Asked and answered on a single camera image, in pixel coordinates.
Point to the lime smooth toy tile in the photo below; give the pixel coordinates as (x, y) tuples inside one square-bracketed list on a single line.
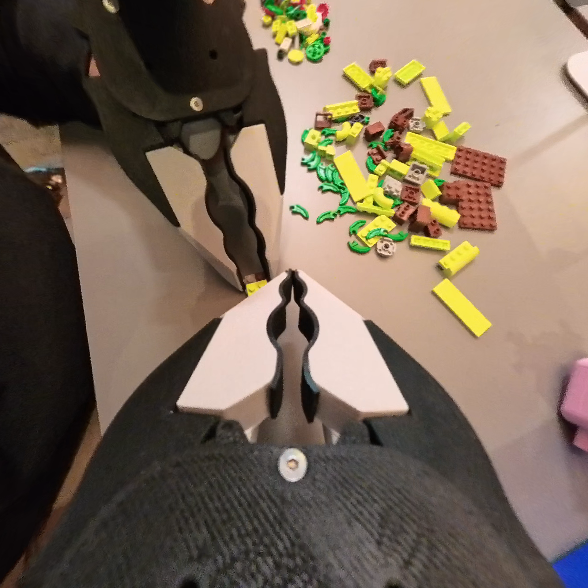
[(461, 307)]

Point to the white stand base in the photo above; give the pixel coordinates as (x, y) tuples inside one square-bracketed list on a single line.
[(579, 73)]

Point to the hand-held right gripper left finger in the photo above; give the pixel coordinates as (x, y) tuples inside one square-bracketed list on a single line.
[(229, 363)]

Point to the pink lego animal model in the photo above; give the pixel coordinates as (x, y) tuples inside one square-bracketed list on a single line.
[(576, 404)]

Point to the blue storage bin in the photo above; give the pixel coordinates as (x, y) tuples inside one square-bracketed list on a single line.
[(574, 574)]

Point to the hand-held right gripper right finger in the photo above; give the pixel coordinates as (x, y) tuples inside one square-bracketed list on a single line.
[(353, 363)]

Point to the person's black clothing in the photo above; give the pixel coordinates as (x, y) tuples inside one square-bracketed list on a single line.
[(36, 321)]

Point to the pile of toy bricks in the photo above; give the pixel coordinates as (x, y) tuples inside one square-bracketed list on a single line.
[(477, 202)]

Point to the person's left forearm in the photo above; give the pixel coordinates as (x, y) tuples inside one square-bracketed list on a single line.
[(41, 55)]

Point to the heap of tiny mixed toy pieces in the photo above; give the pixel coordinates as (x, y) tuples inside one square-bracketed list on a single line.
[(298, 27)]

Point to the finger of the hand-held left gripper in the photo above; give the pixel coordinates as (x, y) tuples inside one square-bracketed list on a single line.
[(264, 174), (183, 183)]

